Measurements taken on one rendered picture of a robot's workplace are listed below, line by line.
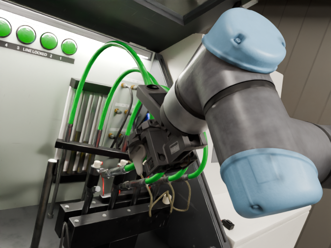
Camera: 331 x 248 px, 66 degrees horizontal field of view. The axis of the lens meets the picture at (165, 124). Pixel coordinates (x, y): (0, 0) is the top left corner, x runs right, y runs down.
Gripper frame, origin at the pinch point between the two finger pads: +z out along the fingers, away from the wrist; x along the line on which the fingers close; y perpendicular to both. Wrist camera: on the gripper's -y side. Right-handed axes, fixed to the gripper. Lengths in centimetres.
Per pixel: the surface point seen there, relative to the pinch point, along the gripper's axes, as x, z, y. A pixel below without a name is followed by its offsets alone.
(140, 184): 3.3, 13.3, 3.0
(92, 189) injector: -7.2, 19.3, 0.5
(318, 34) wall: 191, 36, -95
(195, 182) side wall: 25.2, 22.9, 3.4
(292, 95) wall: 179, 74, -62
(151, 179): 4.8, 9.2, 3.4
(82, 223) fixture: -10.3, 22.8, 7.6
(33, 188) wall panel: -21, 49, -11
